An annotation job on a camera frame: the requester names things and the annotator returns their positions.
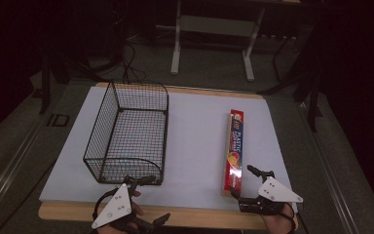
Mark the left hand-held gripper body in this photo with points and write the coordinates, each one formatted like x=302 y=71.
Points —
x=115 y=208

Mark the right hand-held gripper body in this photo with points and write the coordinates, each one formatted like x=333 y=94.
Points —
x=274 y=191

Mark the red plastic wrap box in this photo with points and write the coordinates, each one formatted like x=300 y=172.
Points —
x=234 y=152

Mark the person's left hand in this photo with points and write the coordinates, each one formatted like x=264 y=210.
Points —
x=138 y=210

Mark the person's right hand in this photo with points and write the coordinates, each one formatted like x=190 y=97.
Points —
x=279 y=224

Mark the white table mat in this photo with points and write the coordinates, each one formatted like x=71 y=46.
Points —
x=194 y=136

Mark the black metal stand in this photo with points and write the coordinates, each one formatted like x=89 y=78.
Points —
x=314 y=107

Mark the power strip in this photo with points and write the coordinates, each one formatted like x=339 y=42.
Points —
x=279 y=36

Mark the metal floor rail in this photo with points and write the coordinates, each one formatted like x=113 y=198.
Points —
x=331 y=175
x=13 y=162

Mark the black floor bracket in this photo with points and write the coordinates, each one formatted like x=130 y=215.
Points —
x=50 y=120

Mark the white metal table frame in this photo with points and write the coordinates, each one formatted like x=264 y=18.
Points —
x=176 y=48

